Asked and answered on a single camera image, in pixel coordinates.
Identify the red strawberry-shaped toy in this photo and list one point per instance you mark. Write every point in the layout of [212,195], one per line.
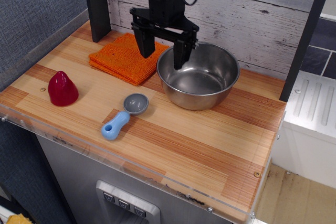
[62,91]

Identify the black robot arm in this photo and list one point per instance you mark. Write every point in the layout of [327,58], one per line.
[165,19]

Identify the dark left frame post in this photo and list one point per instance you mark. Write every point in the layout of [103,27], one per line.
[99,18]

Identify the silver toy fridge dispenser panel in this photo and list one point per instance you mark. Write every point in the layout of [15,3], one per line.
[119,206]

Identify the dark right frame post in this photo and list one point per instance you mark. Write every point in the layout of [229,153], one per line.
[309,28]

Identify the clear acrylic edge guard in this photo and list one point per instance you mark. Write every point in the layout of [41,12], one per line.
[77,166]

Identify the blue grey toy scoop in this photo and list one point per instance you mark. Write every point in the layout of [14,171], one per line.
[134,104]

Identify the white toy sink unit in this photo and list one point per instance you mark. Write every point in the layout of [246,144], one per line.
[305,143]

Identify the yellow object bottom left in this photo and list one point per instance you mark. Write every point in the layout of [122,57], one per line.
[18,219]

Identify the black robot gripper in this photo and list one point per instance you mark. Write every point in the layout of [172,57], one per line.
[165,19]

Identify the orange folded cloth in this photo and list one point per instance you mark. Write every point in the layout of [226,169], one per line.
[123,60]

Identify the dark frame post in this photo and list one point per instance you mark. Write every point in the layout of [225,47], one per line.
[309,28]
[99,18]

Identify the stainless steel bowl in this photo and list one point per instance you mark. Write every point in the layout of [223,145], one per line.
[204,81]

